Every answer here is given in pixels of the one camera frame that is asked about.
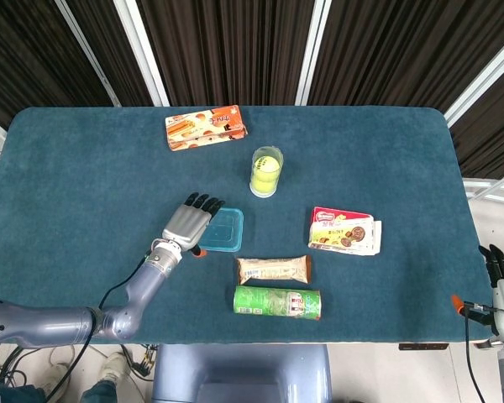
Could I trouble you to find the orange biscuit box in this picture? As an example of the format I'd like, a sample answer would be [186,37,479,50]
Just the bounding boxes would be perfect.
[165,104,249,153]

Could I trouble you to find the beige snack wrapper packet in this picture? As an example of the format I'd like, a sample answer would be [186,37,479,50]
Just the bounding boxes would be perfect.
[235,254,312,285]

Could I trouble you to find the white metal rack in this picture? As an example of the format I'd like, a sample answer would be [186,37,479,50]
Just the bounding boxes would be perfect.
[463,166,504,207]

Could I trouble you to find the black table control panel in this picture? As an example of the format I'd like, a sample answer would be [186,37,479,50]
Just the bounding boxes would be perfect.
[398,343,450,351]

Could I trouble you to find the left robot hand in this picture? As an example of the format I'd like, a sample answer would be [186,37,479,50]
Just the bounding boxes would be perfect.
[162,192,227,258]

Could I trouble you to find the clear tennis ball tube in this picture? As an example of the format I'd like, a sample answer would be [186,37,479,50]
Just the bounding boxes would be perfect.
[249,145,285,198]

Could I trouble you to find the thin grey frame post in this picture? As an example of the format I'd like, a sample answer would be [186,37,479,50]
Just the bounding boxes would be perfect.
[54,0,122,107]

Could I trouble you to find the white sneaker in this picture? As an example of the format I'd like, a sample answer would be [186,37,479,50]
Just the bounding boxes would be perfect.
[40,362,71,399]
[101,352,129,384]

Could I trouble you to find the red and cream cookie box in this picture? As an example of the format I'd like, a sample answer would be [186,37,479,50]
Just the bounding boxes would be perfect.
[307,206,383,257]

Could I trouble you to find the blue robot torso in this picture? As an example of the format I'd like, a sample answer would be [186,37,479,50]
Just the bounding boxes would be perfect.
[150,343,333,403]

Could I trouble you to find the dark brown curtain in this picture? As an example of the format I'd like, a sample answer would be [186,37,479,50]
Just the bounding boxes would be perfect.
[0,0,504,181]

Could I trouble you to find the black right hand cable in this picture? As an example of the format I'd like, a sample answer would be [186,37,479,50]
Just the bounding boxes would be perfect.
[463,310,487,403]

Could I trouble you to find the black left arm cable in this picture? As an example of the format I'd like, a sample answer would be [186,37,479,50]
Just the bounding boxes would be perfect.
[41,251,152,403]

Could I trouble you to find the slanted white frame beam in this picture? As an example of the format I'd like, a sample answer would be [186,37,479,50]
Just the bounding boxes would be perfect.
[444,36,504,129]

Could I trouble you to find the black power plug cables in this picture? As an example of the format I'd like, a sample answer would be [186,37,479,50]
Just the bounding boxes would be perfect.
[128,343,159,381]

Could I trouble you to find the blue jeans leg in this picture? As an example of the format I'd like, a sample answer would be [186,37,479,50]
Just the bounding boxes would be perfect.
[81,379,123,403]
[0,383,47,403]

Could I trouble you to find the yellow tennis ball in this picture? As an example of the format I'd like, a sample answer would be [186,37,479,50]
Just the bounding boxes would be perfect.
[253,153,282,181]
[250,175,280,196]

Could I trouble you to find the wide white frame post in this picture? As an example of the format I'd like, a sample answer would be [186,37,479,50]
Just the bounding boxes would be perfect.
[113,0,171,107]

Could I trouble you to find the green chip can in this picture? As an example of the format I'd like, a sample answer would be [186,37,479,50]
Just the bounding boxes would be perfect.
[233,285,323,322]

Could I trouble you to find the teal table cloth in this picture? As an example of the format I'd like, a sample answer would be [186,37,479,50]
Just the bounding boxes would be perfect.
[0,105,495,346]

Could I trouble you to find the blue plastic container lid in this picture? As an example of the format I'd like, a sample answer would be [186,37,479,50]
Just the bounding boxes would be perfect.
[198,207,245,254]

